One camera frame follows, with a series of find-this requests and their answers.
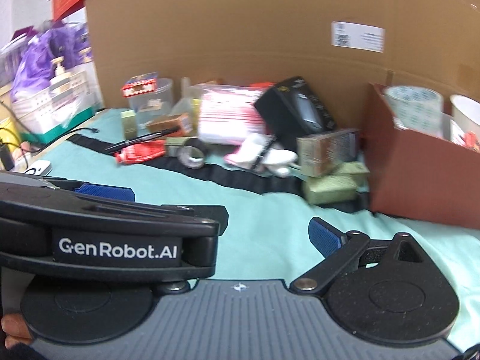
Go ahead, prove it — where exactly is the white bowl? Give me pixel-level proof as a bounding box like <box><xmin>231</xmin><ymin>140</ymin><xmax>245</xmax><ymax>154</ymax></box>
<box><xmin>450</xmin><ymin>94</ymin><xmax>480</xmax><ymax>152</ymax></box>

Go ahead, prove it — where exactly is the teal cloth mat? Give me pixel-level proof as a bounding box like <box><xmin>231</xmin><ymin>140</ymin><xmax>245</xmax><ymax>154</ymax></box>
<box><xmin>41</xmin><ymin>141</ymin><xmax>479</xmax><ymax>350</ymax></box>

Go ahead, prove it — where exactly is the small dark tape roll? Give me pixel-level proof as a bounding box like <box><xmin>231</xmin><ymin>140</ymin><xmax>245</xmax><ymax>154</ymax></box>
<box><xmin>165</xmin><ymin>136</ymin><xmax>210</xmax><ymax>169</ymax></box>

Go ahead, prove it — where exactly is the white device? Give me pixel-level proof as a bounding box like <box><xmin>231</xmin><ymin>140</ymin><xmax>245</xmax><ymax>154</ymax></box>
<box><xmin>24</xmin><ymin>159</ymin><xmax>52</xmax><ymax>176</ymax></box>

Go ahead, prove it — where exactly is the person's left hand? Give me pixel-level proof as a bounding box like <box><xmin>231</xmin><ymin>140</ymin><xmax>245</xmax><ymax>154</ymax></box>
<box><xmin>1</xmin><ymin>314</ymin><xmax>32</xmax><ymax>350</ymax></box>

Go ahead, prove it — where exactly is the shiny gold green box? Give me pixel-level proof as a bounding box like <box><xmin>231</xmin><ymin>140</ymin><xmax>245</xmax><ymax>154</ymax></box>
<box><xmin>297</xmin><ymin>128</ymin><xmax>360</xmax><ymax>177</ymax></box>

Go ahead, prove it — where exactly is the patterned tape roll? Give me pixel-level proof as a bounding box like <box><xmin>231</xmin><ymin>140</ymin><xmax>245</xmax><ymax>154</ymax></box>
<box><xmin>384</xmin><ymin>85</ymin><xmax>444</xmax><ymax>136</ymax></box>

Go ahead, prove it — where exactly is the copper long box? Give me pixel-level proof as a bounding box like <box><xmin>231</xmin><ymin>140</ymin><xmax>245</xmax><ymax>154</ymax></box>
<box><xmin>146</xmin><ymin>113</ymin><xmax>193</xmax><ymax>137</ymax></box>

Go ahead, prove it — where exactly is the green white base box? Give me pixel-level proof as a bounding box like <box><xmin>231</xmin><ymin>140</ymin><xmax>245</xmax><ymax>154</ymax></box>
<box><xmin>19</xmin><ymin>106</ymin><xmax>96</xmax><ymax>144</ymax></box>

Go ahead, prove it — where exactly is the large cardboard panel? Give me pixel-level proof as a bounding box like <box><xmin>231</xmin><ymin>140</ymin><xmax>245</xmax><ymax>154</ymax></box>
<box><xmin>85</xmin><ymin>0</ymin><xmax>479</xmax><ymax>127</ymax></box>

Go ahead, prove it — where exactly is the black usb cable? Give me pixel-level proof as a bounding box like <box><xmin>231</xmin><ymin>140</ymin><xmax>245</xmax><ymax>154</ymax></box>
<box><xmin>0</xmin><ymin>127</ymin><xmax>100</xmax><ymax>159</ymax></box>

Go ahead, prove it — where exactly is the pump bottle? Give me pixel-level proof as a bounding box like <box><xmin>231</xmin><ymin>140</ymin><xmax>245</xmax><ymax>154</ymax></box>
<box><xmin>49</xmin><ymin>56</ymin><xmax>71</xmax><ymax>86</ymax></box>

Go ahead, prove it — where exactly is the clear cotton swab jar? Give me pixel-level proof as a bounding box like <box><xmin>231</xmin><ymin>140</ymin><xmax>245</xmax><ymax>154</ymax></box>
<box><xmin>128</xmin><ymin>78</ymin><xmax>174</xmax><ymax>133</ymax></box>

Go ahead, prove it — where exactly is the red playing card box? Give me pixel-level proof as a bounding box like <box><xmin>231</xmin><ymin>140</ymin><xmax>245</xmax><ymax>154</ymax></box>
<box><xmin>121</xmin><ymin>78</ymin><xmax>157</xmax><ymax>98</ymax></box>

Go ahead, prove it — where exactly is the red squeeze tube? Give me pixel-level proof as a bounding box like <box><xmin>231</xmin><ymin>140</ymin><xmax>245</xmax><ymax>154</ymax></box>
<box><xmin>114</xmin><ymin>140</ymin><xmax>166</xmax><ymax>164</ymax></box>

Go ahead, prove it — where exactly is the white perforated basket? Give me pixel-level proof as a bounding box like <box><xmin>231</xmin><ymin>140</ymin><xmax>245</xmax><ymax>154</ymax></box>
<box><xmin>11</xmin><ymin>69</ymin><xmax>97</xmax><ymax>125</ymax></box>

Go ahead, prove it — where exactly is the black marker pen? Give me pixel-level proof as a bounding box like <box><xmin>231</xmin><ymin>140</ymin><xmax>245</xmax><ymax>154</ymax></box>
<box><xmin>104</xmin><ymin>127</ymin><xmax>180</xmax><ymax>155</ymax></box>

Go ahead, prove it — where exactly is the black product box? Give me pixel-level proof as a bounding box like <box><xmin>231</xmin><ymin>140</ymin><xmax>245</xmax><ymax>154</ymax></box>
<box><xmin>254</xmin><ymin>76</ymin><xmax>337</xmax><ymax>152</ymax></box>

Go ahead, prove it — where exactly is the pink white plastic bag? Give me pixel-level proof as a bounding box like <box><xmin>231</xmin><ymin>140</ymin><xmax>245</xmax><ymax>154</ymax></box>
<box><xmin>197</xmin><ymin>85</ymin><xmax>268</xmax><ymax>146</ymax></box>

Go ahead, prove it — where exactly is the dark red storage box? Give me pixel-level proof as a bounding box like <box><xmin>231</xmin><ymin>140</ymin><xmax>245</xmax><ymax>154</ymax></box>
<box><xmin>361</xmin><ymin>84</ymin><xmax>479</xmax><ymax>229</ymax></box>

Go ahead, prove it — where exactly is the white shipping label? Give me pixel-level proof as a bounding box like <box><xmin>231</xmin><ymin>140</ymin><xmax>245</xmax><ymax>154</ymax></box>
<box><xmin>331</xmin><ymin>21</ymin><xmax>385</xmax><ymax>53</ymax></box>

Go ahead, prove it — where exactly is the white pink small packet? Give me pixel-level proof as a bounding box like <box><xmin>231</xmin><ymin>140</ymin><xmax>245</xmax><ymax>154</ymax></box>
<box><xmin>224</xmin><ymin>133</ymin><xmax>298</xmax><ymax>178</ymax></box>

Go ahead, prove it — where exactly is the purple plastic bag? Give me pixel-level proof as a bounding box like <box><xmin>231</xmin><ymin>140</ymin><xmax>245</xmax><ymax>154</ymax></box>
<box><xmin>11</xmin><ymin>21</ymin><xmax>91</xmax><ymax>100</ymax></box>

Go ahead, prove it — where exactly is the small olive green box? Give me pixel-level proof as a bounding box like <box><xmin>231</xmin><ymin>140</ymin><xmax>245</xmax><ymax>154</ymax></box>
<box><xmin>120</xmin><ymin>110</ymin><xmax>137</xmax><ymax>140</ymax></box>

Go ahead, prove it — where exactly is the black strap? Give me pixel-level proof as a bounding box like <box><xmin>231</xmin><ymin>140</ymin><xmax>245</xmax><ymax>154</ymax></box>
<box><xmin>67</xmin><ymin>132</ymin><xmax>370</xmax><ymax>214</ymax></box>

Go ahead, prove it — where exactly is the olive flat box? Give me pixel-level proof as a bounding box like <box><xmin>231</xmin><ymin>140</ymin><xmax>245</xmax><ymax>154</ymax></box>
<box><xmin>303</xmin><ymin>162</ymin><xmax>370</xmax><ymax>206</ymax></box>

